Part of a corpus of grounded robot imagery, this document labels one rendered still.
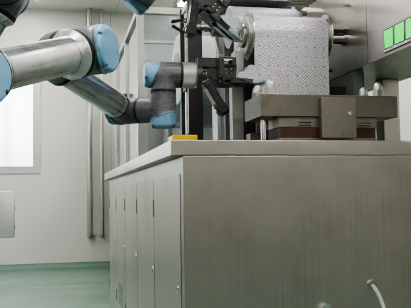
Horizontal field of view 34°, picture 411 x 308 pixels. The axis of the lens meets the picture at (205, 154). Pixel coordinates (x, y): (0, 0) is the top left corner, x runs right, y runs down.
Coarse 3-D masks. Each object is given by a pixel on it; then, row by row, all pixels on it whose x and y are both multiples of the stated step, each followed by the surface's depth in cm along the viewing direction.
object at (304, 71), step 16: (256, 48) 204; (272, 48) 205; (288, 48) 206; (304, 48) 207; (320, 48) 208; (256, 64) 204; (272, 64) 205; (288, 64) 206; (304, 64) 207; (320, 64) 208; (288, 80) 205; (304, 80) 207; (320, 80) 208
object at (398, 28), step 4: (396, 24) 183; (400, 24) 181; (396, 28) 183; (400, 28) 181; (396, 32) 183; (400, 32) 181; (396, 36) 183; (400, 36) 181; (396, 40) 183; (400, 40) 181
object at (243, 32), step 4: (240, 24) 210; (244, 24) 208; (240, 28) 210; (244, 28) 206; (240, 32) 210; (244, 32) 206; (240, 36) 210; (244, 36) 206; (244, 40) 207; (240, 44) 210; (244, 44) 208
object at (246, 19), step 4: (244, 20) 210; (248, 20) 206; (248, 24) 205; (248, 28) 205; (328, 28) 210; (248, 32) 205; (328, 32) 210; (248, 36) 205; (328, 36) 210; (248, 40) 205; (328, 40) 210; (248, 44) 205; (328, 44) 210; (240, 48) 214; (244, 48) 210; (248, 48) 207; (244, 52) 210; (248, 52) 208
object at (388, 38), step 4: (392, 28) 185; (384, 32) 190; (388, 32) 187; (392, 32) 185; (384, 36) 190; (388, 36) 187; (392, 36) 185; (384, 40) 190; (388, 40) 187; (392, 40) 185; (388, 44) 187; (392, 44) 185
